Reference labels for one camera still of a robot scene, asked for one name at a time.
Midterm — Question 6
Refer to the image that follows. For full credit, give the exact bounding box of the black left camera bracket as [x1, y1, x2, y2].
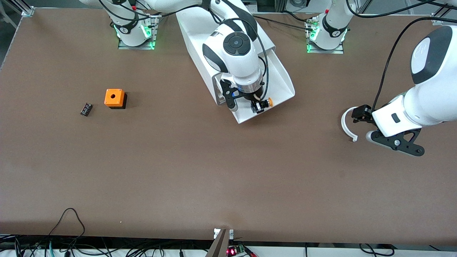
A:
[374, 127, 426, 157]

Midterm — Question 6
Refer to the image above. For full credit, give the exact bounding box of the thin black looped cable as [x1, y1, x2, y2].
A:
[47, 207, 86, 239]

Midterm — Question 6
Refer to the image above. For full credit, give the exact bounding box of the white drawer cabinet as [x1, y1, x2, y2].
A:
[176, 6, 277, 106]

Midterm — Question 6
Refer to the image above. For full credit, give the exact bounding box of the orange and black button box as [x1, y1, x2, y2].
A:
[104, 89, 128, 110]

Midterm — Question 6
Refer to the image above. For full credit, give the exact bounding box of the black cable across table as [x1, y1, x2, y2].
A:
[252, 14, 316, 33]

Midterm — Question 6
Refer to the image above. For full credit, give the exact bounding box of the orange headed push button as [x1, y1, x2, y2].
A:
[254, 98, 274, 113]

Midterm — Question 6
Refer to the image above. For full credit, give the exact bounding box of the grey aluminium bar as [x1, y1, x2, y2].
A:
[205, 230, 231, 257]

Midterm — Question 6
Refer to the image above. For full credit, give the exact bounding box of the black camera bracket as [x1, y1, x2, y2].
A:
[220, 79, 237, 106]
[374, 127, 426, 157]

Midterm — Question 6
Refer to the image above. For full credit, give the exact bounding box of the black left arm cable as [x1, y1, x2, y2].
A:
[345, 0, 457, 112]

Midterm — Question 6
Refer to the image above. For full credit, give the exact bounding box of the circuit board with red light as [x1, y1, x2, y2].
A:
[226, 243, 247, 256]

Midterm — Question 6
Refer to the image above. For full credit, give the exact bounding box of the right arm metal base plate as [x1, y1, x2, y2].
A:
[117, 14, 159, 50]

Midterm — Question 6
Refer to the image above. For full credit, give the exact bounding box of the aluminium frame profile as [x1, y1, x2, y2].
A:
[430, 0, 457, 26]
[6, 0, 35, 17]

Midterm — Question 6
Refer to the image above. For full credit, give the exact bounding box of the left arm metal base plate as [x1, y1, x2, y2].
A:
[305, 17, 345, 55]

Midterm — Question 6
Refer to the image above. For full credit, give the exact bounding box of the white shallow cabinet drawer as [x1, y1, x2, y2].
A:
[214, 47, 296, 125]

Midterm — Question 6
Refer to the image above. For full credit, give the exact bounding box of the black right camera bracket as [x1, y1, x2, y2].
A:
[220, 79, 237, 106]

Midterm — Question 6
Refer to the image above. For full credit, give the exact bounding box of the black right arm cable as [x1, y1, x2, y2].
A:
[98, 0, 271, 103]

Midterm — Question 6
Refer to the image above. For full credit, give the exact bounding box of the white curved plastic ring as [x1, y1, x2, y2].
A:
[341, 106, 359, 143]

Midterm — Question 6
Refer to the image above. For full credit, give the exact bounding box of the silver mount plate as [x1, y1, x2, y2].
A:
[214, 228, 235, 240]

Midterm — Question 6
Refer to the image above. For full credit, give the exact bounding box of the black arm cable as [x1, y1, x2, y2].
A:
[345, 0, 457, 112]
[98, 0, 271, 103]

